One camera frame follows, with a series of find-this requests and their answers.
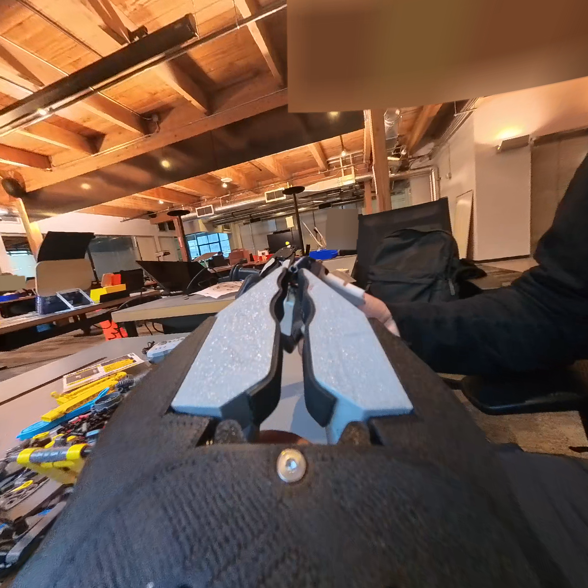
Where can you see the wooden support post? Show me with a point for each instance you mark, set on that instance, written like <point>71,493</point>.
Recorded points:
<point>380,160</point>

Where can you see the orange object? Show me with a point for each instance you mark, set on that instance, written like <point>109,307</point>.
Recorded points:
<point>111,330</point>

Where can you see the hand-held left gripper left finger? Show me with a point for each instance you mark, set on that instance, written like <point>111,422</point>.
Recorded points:
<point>229,358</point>

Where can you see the black computer monitor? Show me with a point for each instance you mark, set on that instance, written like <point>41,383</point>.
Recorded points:
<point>282,241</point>

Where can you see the clear plastic case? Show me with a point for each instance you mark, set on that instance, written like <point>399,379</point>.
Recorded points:
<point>76,297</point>

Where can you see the white paper sheet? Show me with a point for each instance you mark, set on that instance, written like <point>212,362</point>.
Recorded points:
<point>218,290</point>

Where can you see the grey desk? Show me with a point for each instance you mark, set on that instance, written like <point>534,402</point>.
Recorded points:
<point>36,390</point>

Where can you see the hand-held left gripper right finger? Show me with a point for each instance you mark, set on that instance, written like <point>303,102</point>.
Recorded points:
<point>353,363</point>

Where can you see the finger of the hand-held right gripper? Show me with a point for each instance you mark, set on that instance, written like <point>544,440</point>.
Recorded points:
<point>287,317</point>

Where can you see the black mesh chair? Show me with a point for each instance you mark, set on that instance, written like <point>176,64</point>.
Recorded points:
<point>399,216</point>

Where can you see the black ceiling rail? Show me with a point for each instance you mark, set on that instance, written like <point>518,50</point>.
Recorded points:
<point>92,76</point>

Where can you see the yellow black toy vehicle model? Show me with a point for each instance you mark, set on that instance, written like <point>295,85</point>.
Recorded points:
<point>41,459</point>

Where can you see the black backpack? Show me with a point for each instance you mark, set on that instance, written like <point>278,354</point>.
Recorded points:
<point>413,266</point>

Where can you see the long grey table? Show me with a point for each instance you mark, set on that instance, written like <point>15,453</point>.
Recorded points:
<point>174,307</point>

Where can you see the black folding panel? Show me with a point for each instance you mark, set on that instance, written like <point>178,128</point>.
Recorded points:
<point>170,273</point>

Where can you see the grey toy battery box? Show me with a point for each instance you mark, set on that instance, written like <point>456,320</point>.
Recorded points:
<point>163,349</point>

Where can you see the yellow box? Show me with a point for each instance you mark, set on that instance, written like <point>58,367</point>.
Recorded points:
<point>108,291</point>

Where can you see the dark grey toy connector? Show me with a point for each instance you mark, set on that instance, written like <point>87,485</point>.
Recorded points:
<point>292,281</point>

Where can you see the white leaning board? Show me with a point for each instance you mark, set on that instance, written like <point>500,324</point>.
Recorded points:
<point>462,225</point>

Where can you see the wooden work table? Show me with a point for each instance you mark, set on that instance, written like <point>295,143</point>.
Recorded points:
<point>69,314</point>

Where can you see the pile of small toy connectors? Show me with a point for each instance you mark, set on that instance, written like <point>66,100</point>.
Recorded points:
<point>78,425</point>

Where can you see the wall lamp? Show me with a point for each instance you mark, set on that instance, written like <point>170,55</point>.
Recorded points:
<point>512,143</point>

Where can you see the instruction booklet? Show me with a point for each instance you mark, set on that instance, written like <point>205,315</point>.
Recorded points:
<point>101,370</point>

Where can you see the light blue toy piece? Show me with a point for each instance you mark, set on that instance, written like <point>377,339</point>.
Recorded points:
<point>41,427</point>

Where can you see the blue plastic bin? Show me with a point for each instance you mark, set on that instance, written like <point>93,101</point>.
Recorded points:
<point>324,254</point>

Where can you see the person's right hand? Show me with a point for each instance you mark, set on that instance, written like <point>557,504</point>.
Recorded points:
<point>383,314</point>

